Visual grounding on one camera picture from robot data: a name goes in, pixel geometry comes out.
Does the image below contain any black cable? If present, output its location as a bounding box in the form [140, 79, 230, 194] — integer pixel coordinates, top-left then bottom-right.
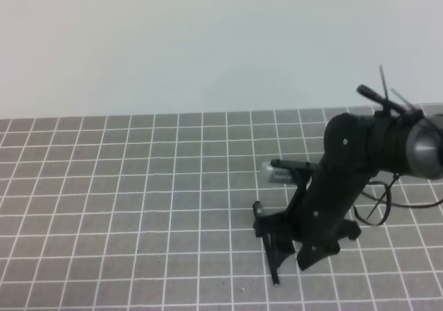
[352, 177, 443, 227]

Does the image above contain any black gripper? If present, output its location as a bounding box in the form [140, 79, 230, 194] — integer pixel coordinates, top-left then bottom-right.
[253, 201, 361, 285]

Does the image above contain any black zip tie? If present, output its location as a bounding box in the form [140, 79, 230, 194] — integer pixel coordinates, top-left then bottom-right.
[367, 173, 400, 226]
[379, 64, 389, 100]

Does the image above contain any black zip tie lower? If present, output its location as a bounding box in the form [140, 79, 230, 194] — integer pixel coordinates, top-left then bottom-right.
[367, 173, 400, 226]

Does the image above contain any grey grid tablecloth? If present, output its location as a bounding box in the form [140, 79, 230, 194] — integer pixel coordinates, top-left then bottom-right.
[1, 108, 442, 310]

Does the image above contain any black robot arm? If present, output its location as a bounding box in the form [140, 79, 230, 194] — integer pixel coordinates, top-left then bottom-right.
[253, 111, 442, 284]

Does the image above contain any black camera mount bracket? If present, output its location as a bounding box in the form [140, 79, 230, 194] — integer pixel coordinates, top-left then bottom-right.
[271, 159, 317, 191]

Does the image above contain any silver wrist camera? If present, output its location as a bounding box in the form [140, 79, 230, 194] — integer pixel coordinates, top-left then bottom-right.
[261, 161, 296, 184]

